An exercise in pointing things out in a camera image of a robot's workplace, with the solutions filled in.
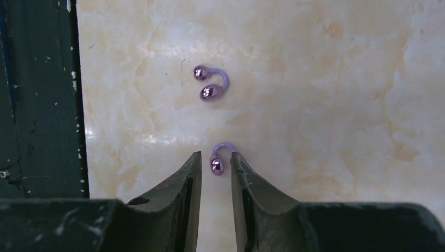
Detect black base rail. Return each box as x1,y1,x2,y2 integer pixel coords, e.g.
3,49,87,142
1,1,89,198

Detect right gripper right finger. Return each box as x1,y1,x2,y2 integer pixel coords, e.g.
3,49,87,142
230,152,299,251

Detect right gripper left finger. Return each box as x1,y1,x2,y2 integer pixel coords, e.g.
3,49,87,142
127,152,202,251

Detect purple clip earbud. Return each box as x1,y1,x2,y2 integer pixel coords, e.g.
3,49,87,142
193,65,230,102
209,142,238,176

